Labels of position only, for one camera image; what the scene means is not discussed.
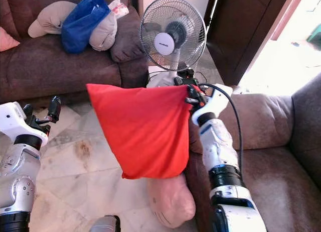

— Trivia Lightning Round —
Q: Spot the long brown fabric sofa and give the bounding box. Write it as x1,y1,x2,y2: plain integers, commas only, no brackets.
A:
0,0,151,105

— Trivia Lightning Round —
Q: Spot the beige pillow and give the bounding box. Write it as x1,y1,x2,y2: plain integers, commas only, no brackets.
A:
28,1,119,52

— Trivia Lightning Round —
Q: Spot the brown two-seat sofa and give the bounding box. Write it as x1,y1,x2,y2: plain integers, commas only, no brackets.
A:
183,74,321,232

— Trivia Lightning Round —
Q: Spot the pale pink pillow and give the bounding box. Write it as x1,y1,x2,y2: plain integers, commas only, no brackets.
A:
146,173,197,229

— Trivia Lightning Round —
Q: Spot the black power adapter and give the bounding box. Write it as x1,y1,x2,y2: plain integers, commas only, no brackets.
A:
173,69,199,87

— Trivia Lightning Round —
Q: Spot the white table fan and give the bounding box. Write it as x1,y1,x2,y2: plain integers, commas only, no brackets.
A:
139,0,208,88

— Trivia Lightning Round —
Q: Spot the salmon pink cushion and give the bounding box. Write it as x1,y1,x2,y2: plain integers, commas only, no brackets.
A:
0,27,21,52

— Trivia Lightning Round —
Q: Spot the dark wooden door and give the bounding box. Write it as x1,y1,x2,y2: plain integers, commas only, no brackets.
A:
206,0,306,87

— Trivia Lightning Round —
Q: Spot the blue cloth bag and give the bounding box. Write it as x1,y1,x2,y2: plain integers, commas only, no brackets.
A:
61,0,111,55

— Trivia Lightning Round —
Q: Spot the white red plastic packet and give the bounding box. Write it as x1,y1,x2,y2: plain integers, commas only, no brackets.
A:
109,0,130,20

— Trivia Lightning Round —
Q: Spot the green plastic stool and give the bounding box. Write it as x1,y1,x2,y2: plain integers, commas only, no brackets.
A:
312,27,321,44

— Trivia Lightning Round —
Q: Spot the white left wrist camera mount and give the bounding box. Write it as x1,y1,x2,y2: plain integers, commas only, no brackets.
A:
0,101,49,145

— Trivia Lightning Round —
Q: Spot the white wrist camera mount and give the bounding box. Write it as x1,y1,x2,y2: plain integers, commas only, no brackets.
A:
191,84,234,126
0,101,49,145

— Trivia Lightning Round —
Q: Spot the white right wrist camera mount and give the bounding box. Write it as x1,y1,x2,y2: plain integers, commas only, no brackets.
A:
191,84,234,126

